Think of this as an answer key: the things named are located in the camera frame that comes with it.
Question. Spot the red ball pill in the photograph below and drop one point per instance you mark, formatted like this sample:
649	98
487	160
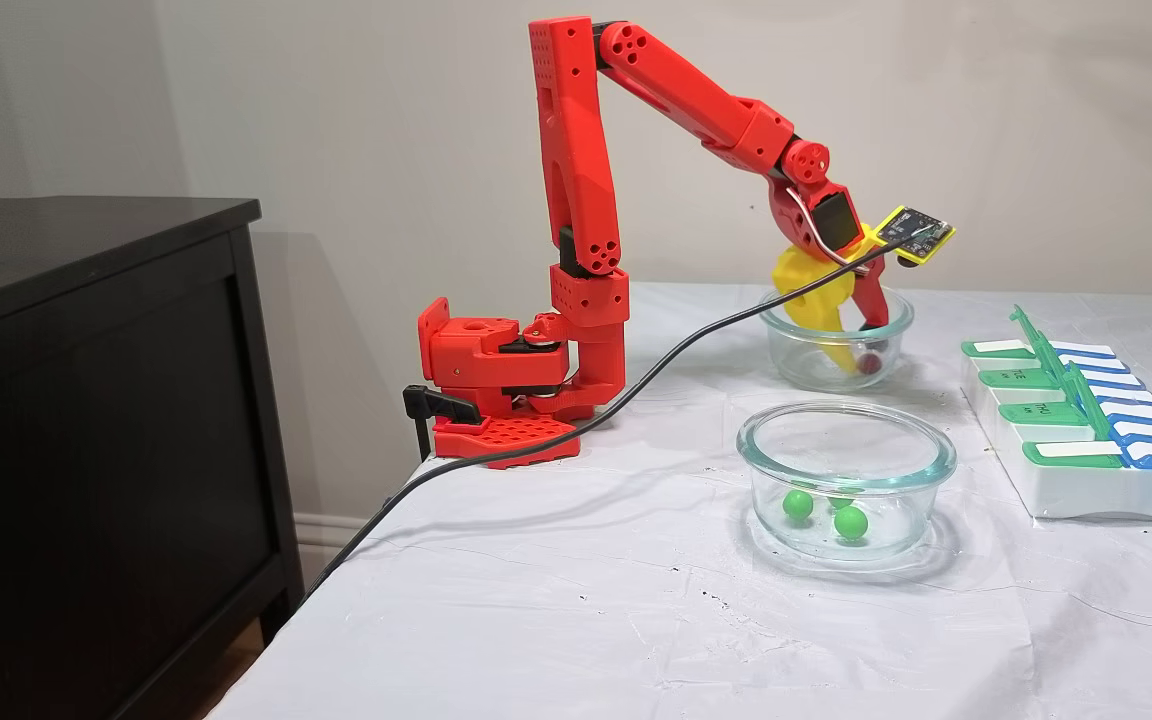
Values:
871	363

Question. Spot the weekly pill organizer box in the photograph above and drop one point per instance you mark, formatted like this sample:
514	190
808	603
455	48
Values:
1086	495

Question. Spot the glass bowl with embossed logo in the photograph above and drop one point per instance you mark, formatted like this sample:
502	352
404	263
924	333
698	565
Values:
786	350

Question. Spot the clear glass bowl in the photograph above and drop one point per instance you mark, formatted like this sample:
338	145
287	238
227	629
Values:
896	500

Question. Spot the black table clamp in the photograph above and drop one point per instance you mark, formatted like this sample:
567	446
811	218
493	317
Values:
436	403

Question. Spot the white table cover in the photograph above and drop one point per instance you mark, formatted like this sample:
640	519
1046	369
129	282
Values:
586	620

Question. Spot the black wooden cabinet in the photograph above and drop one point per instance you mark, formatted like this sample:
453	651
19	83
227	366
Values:
86	450

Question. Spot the camera board on yellow mount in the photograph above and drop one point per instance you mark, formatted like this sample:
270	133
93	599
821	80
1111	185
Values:
916	232

